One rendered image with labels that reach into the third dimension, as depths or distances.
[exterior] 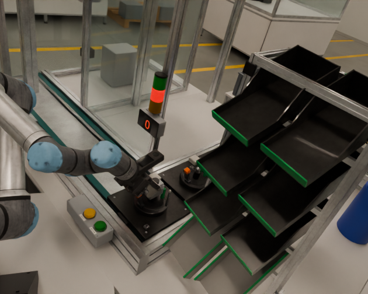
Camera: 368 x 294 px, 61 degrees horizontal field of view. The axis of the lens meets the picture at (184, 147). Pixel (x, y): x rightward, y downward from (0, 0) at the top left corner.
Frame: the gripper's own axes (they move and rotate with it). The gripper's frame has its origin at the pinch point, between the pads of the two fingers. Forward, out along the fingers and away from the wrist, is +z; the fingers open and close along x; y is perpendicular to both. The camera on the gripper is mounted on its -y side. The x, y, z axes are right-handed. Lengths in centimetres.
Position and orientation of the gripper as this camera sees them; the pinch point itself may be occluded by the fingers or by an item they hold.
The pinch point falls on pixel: (155, 183)
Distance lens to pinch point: 119.5
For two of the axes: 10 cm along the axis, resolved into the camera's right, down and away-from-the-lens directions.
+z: 3.2, 4.0, 8.6
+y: -6.6, 7.4, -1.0
